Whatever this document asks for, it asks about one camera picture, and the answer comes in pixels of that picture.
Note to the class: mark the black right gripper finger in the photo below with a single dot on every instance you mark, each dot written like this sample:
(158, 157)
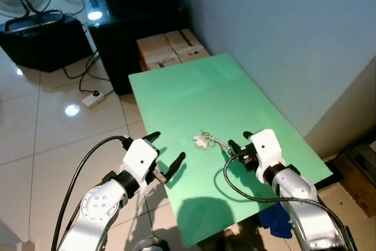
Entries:
(234, 146)
(248, 136)

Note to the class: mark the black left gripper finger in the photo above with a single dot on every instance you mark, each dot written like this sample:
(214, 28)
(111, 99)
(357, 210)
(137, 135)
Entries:
(151, 137)
(175, 163)

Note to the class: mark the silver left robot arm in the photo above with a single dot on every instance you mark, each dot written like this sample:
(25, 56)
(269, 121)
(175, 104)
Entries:
(94, 204)

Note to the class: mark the key bunch with white charm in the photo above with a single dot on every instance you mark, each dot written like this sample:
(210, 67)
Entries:
(200, 141)

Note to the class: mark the green table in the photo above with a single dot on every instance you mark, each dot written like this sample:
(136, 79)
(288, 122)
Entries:
(223, 104)

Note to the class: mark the blue cloth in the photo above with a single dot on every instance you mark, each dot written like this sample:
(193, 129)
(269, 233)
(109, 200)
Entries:
(276, 218)

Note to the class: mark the white power strip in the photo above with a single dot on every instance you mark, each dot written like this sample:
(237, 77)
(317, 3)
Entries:
(94, 99)

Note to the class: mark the robot left leg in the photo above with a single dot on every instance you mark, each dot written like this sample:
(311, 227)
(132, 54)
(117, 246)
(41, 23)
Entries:
(150, 244)

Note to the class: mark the black cabinet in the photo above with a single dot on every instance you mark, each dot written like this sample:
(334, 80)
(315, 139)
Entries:
(117, 45)

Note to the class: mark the black speaker box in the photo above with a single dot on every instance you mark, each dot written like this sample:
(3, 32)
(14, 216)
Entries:
(41, 45)

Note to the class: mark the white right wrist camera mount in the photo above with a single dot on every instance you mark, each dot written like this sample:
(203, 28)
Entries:
(265, 145)

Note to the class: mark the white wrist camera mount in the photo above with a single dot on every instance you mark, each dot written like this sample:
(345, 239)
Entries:
(265, 145)
(141, 160)

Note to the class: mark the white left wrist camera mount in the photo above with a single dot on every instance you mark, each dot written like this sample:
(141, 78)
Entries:
(141, 160)

